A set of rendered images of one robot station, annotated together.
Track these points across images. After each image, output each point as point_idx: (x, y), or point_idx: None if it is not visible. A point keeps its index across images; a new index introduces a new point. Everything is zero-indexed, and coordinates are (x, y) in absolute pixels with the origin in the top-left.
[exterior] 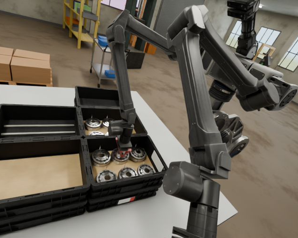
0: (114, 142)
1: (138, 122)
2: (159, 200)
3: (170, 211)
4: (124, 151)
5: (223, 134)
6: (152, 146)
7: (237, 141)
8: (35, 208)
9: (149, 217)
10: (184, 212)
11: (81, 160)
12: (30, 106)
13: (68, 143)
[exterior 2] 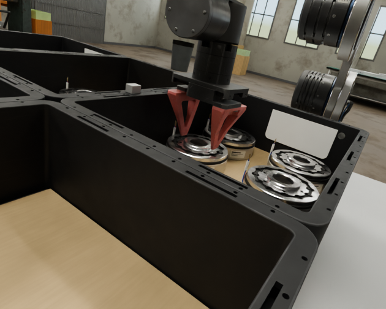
0: (160, 116)
1: (170, 76)
2: (334, 240)
3: (375, 251)
4: (233, 110)
5: (314, 82)
6: (260, 103)
7: (350, 80)
8: None
9: (370, 292)
10: None
11: (102, 186)
12: None
13: None
